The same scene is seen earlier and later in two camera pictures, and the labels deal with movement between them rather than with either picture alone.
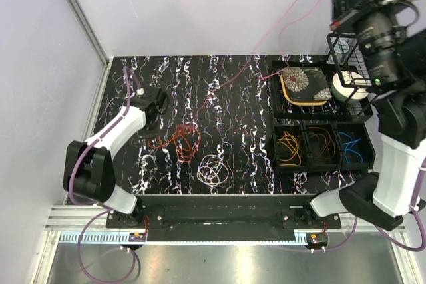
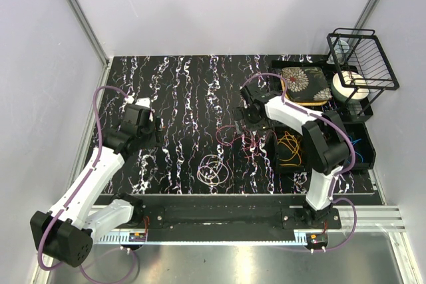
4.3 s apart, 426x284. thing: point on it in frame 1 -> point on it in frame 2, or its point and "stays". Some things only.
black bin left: [291, 153] stays
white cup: [341, 48] stays
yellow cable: [293, 140] stays
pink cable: [279, 36] -> [227, 135]
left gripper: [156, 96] -> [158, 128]
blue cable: [349, 145] stays
